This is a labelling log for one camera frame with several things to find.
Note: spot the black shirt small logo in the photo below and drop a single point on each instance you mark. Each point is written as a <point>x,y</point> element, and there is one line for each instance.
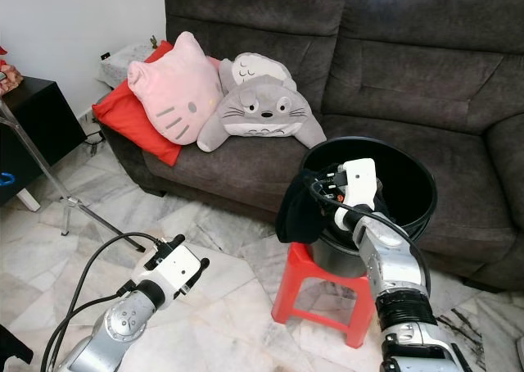
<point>299,216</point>

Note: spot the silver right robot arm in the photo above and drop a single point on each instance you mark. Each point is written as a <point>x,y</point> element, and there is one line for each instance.
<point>401,290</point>

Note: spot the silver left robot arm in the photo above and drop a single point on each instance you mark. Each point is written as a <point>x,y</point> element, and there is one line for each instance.
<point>123,331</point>

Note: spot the blue plastic hanger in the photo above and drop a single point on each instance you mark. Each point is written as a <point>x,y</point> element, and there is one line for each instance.
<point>6,178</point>

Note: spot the black plastic bucket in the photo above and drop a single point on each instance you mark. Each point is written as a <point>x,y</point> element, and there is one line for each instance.
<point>409,183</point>

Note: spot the grey Totoro plush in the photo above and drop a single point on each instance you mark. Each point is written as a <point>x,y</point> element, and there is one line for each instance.
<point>266,110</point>

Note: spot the red plastic stool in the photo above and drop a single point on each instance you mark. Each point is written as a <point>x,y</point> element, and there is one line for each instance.
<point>327,294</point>

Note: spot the dark grey fabric sofa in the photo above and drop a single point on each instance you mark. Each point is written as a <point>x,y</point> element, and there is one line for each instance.
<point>401,77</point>

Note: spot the silver metal clothes rack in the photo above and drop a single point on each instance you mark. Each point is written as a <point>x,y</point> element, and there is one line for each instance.
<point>49,175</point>

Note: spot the red cushion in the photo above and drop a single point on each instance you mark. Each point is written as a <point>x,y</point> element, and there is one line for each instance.
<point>131,118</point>

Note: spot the pink cat face cushion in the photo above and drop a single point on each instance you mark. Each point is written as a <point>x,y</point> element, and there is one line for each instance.
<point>172,89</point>

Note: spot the black shirt large logo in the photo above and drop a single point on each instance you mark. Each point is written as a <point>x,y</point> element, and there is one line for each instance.
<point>12,347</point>

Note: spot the black TV cabinet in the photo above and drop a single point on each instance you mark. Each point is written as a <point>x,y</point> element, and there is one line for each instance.
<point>33,126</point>

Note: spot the white lace cloth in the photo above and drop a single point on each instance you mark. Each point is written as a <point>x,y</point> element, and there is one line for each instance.
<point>123,61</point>

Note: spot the red robed figurine statue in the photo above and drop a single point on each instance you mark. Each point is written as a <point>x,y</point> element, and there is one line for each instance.
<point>12,69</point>

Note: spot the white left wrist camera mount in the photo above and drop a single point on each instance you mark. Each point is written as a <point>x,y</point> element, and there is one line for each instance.
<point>180,269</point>

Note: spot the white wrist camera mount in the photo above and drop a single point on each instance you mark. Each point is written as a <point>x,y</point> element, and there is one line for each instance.
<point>180,269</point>
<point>359,182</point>

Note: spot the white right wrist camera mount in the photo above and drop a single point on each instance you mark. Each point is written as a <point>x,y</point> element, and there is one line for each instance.
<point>359,182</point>

